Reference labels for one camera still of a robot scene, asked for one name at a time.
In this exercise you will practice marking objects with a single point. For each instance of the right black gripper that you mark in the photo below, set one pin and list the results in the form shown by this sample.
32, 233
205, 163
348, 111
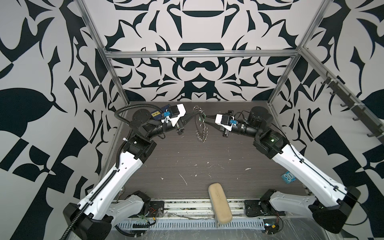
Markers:
223, 129

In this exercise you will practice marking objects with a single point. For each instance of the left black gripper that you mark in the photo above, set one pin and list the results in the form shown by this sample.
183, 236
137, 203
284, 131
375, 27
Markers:
179, 126

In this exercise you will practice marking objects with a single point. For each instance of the green key tag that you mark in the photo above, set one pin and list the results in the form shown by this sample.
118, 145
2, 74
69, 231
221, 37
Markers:
203, 117

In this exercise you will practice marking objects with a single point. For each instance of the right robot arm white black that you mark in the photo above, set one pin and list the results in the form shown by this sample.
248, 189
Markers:
330, 204

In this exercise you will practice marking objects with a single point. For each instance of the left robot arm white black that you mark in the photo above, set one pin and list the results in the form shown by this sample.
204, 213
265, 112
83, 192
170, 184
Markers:
95, 215

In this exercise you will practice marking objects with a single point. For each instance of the blue booklet yellow label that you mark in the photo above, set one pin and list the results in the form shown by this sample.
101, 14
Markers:
156, 115

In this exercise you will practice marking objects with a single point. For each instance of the beige glasses case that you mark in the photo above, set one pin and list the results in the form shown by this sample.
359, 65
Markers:
220, 204

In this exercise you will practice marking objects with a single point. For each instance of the light blue small box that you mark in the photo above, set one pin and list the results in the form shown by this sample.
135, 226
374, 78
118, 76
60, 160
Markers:
288, 177

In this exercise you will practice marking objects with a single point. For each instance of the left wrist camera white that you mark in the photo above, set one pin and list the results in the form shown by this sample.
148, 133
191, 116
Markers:
173, 114

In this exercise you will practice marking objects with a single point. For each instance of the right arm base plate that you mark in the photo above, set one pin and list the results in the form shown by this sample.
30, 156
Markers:
258, 208

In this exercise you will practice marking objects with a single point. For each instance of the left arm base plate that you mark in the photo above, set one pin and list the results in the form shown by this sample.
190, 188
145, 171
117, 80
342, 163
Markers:
151, 209

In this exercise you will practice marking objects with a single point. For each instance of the white slotted cable duct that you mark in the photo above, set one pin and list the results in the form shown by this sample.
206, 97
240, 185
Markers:
184, 224

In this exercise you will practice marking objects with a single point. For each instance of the small circuit board with wires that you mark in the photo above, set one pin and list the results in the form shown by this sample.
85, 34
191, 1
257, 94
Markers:
272, 226

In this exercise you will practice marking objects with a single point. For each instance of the black wall hook rack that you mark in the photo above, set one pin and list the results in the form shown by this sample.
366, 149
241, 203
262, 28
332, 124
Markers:
360, 110

